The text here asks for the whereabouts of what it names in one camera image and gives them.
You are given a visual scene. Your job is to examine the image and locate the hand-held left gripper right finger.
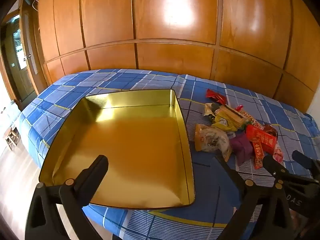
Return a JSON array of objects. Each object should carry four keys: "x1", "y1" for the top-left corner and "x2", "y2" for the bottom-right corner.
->
[{"x1": 215, "y1": 155, "x2": 297, "y2": 240}]

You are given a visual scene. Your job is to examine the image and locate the blue plaid bedsheet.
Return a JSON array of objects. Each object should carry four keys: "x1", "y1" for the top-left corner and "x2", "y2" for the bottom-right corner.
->
[{"x1": 19, "y1": 69, "x2": 320, "y2": 240}]

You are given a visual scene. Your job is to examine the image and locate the red patterned candy packet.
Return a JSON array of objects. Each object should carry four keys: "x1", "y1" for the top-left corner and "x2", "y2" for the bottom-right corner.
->
[{"x1": 252, "y1": 141, "x2": 265, "y2": 169}]

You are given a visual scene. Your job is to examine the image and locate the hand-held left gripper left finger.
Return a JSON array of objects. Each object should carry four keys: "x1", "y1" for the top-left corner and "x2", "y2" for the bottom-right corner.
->
[{"x1": 25, "y1": 154, "x2": 109, "y2": 240}]

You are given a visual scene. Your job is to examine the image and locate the wooden stool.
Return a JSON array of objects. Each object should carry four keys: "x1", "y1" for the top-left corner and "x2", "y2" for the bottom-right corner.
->
[{"x1": 4, "y1": 127, "x2": 20, "y2": 152}]

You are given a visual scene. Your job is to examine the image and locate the small clear snack wrapper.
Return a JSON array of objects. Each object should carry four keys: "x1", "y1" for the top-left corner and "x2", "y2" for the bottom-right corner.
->
[{"x1": 203, "y1": 102, "x2": 218, "y2": 117}]

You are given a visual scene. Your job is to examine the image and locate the purple snack packet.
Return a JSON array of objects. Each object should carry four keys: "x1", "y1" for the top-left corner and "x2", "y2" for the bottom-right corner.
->
[{"x1": 229, "y1": 132, "x2": 254, "y2": 165}]

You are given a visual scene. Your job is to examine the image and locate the brown red snack packet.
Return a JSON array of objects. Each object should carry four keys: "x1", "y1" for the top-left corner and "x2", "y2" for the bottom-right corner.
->
[{"x1": 264, "y1": 124, "x2": 278, "y2": 137}]

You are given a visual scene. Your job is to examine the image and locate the yellow snack packet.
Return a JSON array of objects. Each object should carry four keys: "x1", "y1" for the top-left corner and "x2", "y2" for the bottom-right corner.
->
[{"x1": 211, "y1": 105, "x2": 240, "y2": 133}]

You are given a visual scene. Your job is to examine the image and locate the gold tin box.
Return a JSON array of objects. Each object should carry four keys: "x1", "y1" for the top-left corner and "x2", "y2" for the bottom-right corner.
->
[{"x1": 39, "y1": 89, "x2": 195, "y2": 210}]

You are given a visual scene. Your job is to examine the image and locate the wooden door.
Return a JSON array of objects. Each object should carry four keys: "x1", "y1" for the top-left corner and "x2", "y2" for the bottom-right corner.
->
[{"x1": 0, "y1": 12, "x2": 38, "y2": 103}]

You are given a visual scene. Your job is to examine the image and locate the pink snack packet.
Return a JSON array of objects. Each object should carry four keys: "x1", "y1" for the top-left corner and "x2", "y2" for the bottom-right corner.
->
[{"x1": 272, "y1": 142, "x2": 284, "y2": 163}]

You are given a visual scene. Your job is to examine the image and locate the dark red snack packet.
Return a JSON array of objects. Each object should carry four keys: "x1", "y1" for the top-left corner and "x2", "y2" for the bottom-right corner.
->
[{"x1": 205, "y1": 89, "x2": 227, "y2": 105}]

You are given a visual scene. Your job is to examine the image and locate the clear round cookie packet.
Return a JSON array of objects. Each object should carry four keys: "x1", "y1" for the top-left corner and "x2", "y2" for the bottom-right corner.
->
[{"x1": 194, "y1": 124, "x2": 232, "y2": 162}]

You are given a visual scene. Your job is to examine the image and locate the wooden wardrobe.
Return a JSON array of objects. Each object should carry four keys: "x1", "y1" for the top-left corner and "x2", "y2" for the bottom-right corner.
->
[{"x1": 20, "y1": 0, "x2": 320, "y2": 113}]

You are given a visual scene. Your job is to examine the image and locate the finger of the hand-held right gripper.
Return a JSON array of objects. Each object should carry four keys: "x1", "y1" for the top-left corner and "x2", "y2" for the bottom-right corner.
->
[
  {"x1": 292, "y1": 150, "x2": 320, "y2": 178},
  {"x1": 262, "y1": 154, "x2": 315, "y2": 188}
]

